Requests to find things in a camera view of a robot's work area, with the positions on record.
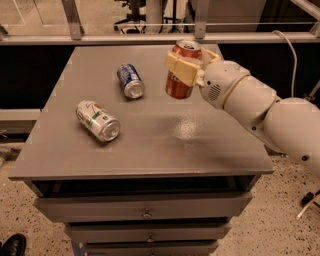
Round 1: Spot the grey drawer cabinet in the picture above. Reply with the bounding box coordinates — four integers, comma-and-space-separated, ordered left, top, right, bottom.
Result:
8, 44, 275, 256

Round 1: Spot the grey middle drawer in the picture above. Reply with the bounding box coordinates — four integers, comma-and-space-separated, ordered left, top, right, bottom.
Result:
65, 222, 230, 243

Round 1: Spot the metal railing frame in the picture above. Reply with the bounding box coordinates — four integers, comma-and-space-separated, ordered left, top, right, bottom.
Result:
0, 0, 320, 45

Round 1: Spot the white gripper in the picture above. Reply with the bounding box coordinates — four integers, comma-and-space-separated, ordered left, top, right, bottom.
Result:
165, 48, 250, 109

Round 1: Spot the black white floor tool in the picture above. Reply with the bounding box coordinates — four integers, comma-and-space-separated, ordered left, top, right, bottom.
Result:
296, 190, 320, 220

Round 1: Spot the black shoe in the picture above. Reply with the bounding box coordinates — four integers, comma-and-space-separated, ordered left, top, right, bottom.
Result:
0, 233, 26, 256

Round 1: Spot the blue pepsi can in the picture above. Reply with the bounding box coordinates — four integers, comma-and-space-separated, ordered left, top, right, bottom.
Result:
117, 63, 145, 99

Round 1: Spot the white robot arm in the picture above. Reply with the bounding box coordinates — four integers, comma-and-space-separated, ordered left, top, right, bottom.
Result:
165, 49, 320, 175

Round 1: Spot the grey drawer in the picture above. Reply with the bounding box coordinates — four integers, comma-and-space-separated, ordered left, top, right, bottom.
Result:
65, 222, 230, 243
34, 192, 252, 223
85, 240, 218, 256

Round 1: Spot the grey bottom drawer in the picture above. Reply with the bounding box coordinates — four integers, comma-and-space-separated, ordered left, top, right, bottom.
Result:
85, 240, 218, 256

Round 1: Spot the grey top drawer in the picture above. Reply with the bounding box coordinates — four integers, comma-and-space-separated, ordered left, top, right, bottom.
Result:
34, 192, 252, 223

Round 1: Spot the red coke can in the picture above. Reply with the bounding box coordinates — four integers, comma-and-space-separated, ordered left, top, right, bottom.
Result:
166, 40, 202, 99

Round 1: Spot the white green 7up can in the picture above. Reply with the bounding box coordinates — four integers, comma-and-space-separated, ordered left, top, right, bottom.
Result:
75, 100, 120, 142

